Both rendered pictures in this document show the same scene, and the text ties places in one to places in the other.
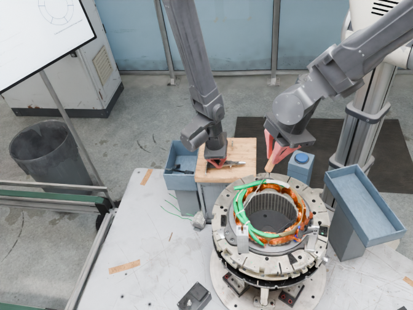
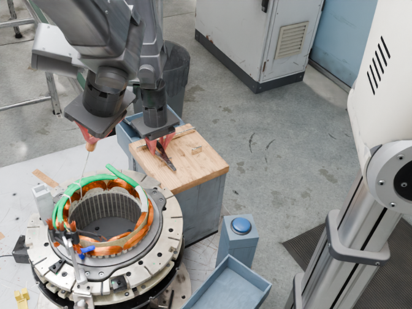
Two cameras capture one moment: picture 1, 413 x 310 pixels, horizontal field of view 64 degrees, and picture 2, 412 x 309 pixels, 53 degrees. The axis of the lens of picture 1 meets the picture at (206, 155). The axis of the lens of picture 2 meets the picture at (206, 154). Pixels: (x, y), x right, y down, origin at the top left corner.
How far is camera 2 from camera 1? 68 cm
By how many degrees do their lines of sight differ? 29
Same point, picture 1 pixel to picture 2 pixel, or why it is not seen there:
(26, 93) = (212, 22)
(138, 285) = (32, 199)
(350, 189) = (233, 300)
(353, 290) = not seen: outside the picture
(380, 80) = (360, 195)
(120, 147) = (233, 125)
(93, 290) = (9, 171)
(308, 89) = (53, 35)
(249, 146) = (209, 165)
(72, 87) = (246, 41)
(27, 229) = not seen: hidden behind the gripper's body
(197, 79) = not seen: hidden behind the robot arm
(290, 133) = (83, 103)
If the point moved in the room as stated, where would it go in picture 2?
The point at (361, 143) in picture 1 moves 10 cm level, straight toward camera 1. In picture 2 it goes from (317, 276) to (271, 282)
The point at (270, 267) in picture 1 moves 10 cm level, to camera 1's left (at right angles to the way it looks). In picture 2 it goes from (36, 252) to (11, 222)
